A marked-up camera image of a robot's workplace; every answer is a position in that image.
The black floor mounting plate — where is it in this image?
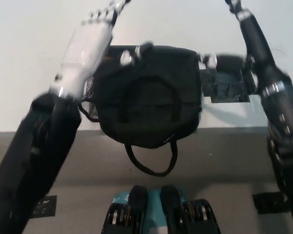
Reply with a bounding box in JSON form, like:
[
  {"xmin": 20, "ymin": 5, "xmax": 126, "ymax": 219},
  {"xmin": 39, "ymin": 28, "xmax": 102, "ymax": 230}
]
[
  {"xmin": 29, "ymin": 194, "xmax": 58, "ymax": 219},
  {"xmin": 252, "ymin": 192, "xmax": 290, "ymax": 215}
]

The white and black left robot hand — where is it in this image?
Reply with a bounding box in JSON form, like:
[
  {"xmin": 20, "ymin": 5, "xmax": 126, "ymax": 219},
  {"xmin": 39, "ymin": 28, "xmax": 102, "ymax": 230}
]
[{"xmin": 48, "ymin": 0, "xmax": 152, "ymax": 101}]

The black and teal robot torso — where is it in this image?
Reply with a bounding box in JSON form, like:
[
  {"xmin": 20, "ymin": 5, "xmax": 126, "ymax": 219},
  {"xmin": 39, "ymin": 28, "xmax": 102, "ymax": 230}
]
[{"xmin": 103, "ymin": 184, "xmax": 221, "ymax": 234}]

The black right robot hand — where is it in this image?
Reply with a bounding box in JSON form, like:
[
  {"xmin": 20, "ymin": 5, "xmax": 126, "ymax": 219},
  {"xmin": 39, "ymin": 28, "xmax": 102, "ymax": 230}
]
[{"xmin": 198, "ymin": 0, "xmax": 293, "ymax": 95}]

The dark tape patch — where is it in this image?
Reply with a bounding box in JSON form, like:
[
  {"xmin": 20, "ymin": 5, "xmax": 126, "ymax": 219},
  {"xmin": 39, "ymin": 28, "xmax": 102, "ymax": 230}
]
[{"xmin": 200, "ymin": 69, "xmax": 259, "ymax": 103}]

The black soft travel bag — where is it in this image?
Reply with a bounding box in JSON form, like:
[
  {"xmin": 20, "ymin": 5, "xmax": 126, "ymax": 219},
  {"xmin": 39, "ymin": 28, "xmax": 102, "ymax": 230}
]
[{"xmin": 79, "ymin": 44, "xmax": 204, "ymax": 178}]

